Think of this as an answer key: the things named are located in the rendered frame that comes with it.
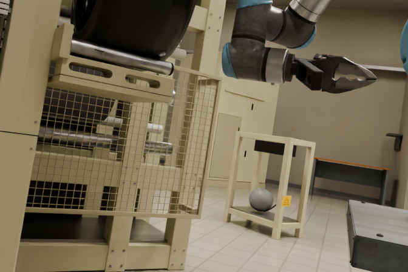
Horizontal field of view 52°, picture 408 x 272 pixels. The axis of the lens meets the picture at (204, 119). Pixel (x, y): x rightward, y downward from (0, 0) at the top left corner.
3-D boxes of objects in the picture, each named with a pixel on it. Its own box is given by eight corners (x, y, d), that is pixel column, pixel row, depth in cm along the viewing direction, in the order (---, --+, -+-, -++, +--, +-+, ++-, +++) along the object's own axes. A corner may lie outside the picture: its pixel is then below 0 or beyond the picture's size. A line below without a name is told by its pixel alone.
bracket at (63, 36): (58, 56, 117) (64, 22, 117) (34, 66, 151) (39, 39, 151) (70, 59, 119) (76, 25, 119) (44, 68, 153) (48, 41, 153)
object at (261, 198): (275, 239, 326) (291, 137, 330) (222, 220, 371) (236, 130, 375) (302, 237, 349) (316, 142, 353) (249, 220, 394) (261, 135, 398)
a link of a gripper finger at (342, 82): (376, 75, 104) (337, 70, 107) (376, 80, 99) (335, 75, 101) (373, 87, 105) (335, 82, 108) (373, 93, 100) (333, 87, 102)
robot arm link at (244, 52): (222, 35, 109) (215, 73, 108) (270, 40, 105) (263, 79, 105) (231, 44, 118) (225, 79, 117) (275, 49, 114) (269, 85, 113)
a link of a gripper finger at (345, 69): (378, 62, 103) (339, 58, 106) (378, 67, 98) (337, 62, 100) (376, 75, 104) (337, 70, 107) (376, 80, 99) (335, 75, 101)
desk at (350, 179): (309, 192, 788) (315, 156, 791) (381, 205, 749) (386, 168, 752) (308, 195, 727) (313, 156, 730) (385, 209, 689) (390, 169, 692)
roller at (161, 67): (65, 50, 121) (68, 34, 122) (62, 51, 125) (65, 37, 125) (173, 75, 139) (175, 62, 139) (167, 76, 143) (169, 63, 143)
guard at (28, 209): (-4, 210, 158) (28, 28, 161) (-4, 210, 159) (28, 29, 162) (200, 219, 204) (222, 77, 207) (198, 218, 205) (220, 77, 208)
